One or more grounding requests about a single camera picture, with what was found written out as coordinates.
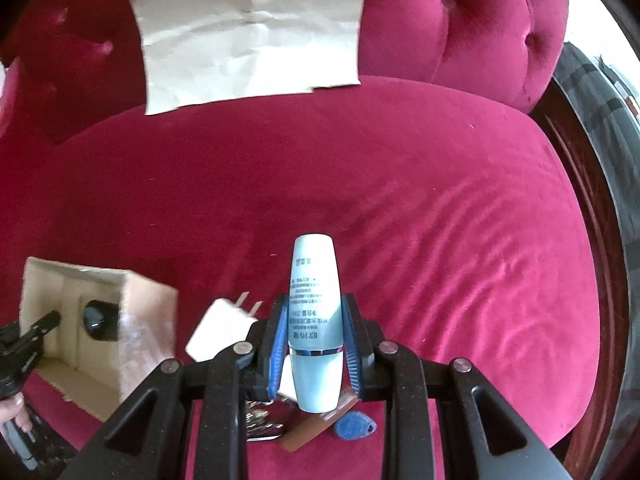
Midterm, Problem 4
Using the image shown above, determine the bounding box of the light blue lotion bottle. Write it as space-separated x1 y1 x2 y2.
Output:
288 234 344 414

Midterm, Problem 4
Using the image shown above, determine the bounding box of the white USB wall charger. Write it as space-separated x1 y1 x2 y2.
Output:
186 292 262 362

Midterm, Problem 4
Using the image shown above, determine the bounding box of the cardboard box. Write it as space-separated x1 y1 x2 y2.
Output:
20 257 178 422

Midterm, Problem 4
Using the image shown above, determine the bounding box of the person's left hand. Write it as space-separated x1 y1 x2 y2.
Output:
0 392 32 432

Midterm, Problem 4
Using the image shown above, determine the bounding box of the black round jar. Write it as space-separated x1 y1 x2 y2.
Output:
82 299 119 342

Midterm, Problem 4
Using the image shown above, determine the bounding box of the blue key fob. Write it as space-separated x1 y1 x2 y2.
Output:
333 411 378 441

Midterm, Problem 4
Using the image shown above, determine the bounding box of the metal key bunch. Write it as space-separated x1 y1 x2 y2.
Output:
245 401 285 442

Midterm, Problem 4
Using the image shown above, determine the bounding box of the red velvet sofa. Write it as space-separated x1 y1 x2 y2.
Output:
1 0 600 445

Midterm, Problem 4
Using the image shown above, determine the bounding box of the brown paper sheet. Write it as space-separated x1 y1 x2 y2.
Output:
128 0 364 115

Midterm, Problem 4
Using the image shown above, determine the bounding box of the grey plaid blanket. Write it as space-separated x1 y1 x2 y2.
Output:
534 42 639 479

